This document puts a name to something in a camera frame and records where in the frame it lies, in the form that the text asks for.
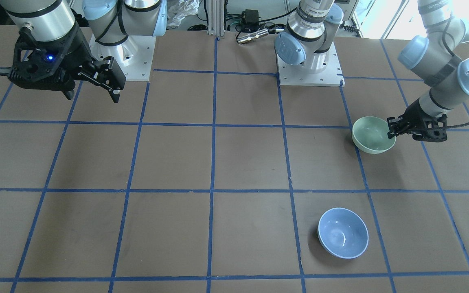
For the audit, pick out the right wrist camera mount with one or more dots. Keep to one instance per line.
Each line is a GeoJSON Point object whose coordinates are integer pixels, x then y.
{"type": "Point", "coordinates": [38, 66]}

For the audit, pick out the blue bowl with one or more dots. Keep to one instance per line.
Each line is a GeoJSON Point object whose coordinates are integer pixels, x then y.
{"type": "Point", "coordinates": [343, 233]}

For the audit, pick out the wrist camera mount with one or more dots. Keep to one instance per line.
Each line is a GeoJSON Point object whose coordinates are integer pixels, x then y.
{"type": "Point", "coordinates": [431, 129]}
{"type": "Point", "coordinates": [38, 66]}

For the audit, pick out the green bowl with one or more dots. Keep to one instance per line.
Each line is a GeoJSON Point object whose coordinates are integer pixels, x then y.
{"type": "Point", "coordinates": [370, 134]}

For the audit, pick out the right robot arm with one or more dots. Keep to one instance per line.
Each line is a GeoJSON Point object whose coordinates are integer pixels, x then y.
{"type": "Point", "coordinates": [311, 28]}

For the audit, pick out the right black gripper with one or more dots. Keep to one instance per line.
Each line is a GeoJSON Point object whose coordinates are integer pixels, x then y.
{"type": "Point", "coordinates": [79, 49]}

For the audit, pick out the aluminium frame post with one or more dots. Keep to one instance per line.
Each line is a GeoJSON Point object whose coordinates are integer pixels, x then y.
{"type": "Point", "coordinates": [215, 17]}

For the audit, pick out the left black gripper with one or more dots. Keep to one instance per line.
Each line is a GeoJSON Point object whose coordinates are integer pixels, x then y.
{"type": "Point", "coordinates": [416, 114]}

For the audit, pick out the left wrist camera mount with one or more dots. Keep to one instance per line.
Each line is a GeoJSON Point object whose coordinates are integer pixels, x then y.
{"type": "Point", "coordinates": [431, 129]}

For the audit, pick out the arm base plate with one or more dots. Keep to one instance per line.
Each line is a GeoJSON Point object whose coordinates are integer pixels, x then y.
{"type": "Point", "coordinates": [328, 77]}
{"type": "Point", "coordinates": [134, 56]}

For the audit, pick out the black power adapter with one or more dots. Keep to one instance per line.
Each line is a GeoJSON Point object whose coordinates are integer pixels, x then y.
{"type": "Point", "coordinates": [250, 17]}

